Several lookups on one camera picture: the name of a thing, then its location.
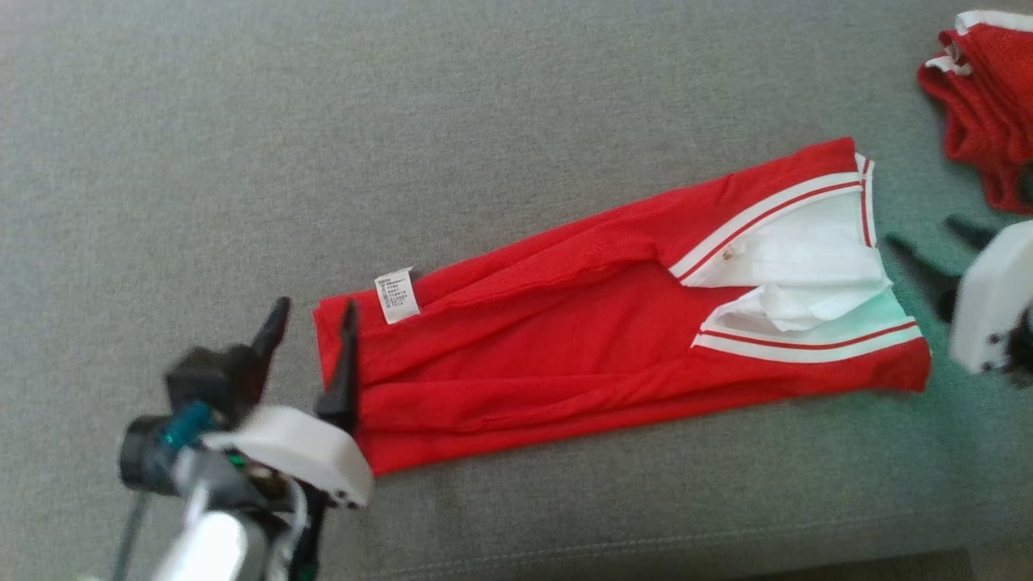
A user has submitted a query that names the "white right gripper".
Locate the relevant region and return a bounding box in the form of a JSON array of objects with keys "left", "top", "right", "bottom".
[{"left": 885, "top": 215, "right": 1033, "bottom": 376}]

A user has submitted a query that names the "red shorts white trim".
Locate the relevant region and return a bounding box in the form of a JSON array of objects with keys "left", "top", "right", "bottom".
[{"left": 917, "top": 10, "right": 1033, "bottom": 215}]

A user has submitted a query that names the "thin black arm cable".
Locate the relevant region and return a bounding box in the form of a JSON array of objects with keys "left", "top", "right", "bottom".
[{"left": 111, "top": 488, "right": 153, "bottom": 581}]

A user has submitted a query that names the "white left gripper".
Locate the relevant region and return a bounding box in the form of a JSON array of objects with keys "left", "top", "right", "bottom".
[{"left": 203, "top": 296, "right": 374, "bottom": 510}]

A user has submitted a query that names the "red white basketball jersey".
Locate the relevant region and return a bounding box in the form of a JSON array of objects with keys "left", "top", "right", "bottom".
[{"left": 313, "top": 137, "right": 933, "bottom": 477}]

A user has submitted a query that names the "large grey sofa seat cushion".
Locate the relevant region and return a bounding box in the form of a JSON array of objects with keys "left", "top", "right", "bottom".
[{"left": 0, "top": 0, "right": 1033, "bottom": 581}]

